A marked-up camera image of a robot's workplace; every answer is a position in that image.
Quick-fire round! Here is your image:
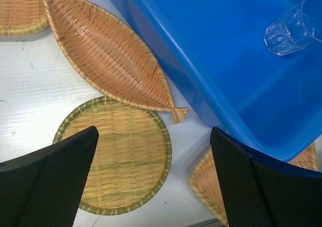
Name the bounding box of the rounded square brown woven tray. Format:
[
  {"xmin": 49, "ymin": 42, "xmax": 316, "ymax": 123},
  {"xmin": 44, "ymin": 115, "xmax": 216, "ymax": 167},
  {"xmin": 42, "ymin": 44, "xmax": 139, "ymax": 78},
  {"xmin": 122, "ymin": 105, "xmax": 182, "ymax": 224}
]
[{"xmin": 0, "ymin": 0, "xmax": 49, "ymax": 36}]

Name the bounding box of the blue plastic bin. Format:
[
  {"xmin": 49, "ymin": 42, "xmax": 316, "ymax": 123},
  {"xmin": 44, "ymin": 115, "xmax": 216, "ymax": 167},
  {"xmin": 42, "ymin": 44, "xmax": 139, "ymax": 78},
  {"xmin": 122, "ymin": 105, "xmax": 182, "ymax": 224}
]
[{"xmin": 110, "ymin": 0, "xmax": 321, "ymax": 162}]

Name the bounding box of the round bamboo tray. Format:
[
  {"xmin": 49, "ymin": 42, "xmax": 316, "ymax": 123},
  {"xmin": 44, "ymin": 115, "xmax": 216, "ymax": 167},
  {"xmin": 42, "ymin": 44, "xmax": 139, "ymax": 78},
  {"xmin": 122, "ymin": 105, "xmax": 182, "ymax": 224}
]
[{"xmin": 53, "ymin": 97, "xmax": 172, "ymax": 215}]

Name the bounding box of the triangular brown woven basket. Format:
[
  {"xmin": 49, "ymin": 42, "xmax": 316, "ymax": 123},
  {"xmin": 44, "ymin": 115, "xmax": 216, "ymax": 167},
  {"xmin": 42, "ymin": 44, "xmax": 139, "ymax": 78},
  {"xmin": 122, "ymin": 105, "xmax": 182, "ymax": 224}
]
[{"xmin": 189, "ymin": 143, "xmax": 318, "ymax": 226}]

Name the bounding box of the fish-shaped brown woven basket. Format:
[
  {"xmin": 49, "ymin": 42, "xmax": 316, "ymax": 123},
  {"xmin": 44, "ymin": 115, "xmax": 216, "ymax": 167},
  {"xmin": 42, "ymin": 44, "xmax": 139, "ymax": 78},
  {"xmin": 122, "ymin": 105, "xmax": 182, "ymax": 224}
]
[{"xmin": 43, "ymin": 0, "xmax": 188, "ymax": 124}]

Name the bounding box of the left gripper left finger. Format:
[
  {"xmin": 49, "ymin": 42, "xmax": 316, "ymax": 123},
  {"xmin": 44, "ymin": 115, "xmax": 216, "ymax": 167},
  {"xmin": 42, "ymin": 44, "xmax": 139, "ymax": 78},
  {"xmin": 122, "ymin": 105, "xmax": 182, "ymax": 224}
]
[{"xmin": 1, "ymin": 126, "xmax": 99, "ymax": 226}]

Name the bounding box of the clear drinking glass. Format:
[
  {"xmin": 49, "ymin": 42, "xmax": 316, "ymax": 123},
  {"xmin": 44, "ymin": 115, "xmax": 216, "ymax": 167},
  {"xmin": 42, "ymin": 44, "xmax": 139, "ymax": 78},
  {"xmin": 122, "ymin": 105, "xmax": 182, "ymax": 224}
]
[{"xmin": 264, "ymin": 0, "xmax": 321, "ymax": 56}]

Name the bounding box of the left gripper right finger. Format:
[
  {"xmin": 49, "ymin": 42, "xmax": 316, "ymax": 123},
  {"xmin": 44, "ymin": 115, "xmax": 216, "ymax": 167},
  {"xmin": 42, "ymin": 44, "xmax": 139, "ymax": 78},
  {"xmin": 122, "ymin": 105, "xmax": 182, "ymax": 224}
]
[{"xmin": 210, "ymin": 127, "xmax": 321, "ymax": 226}]

